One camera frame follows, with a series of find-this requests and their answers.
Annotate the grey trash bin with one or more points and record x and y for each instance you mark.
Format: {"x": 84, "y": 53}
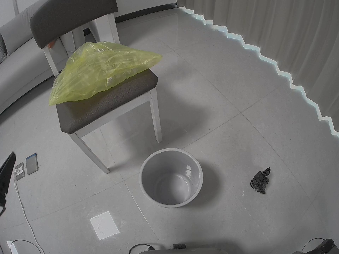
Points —
{"x": 169, "y": 178}

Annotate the yellow plastic bag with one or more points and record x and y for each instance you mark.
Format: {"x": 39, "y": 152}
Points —
{"x": 100, "y": 67}

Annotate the pale grey sofa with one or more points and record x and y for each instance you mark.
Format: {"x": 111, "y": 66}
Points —
{"x": 23, "y": 67}

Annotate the pale grey cushion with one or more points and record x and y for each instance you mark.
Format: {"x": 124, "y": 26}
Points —
{"x": 13, "y": 22}
{"x": 42, "y": 3}

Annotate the orange cushion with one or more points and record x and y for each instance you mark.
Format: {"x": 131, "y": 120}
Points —
{"x": 51, "y": 44}

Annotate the beige curtain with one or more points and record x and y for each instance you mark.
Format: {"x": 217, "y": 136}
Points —
{"x": 278, "y": 22}

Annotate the white chair with grey cushions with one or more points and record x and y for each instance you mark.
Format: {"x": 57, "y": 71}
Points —
{"x": 79, "y": 4}

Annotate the black plastic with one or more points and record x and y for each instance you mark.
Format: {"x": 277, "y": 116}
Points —
{"x": 261, "y": 181}

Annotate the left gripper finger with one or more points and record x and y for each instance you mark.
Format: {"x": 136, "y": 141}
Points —
{"x": 6, "y": 178}

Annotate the dark grey cushion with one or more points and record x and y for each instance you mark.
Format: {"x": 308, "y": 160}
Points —
{"x": 2, "y": 46}

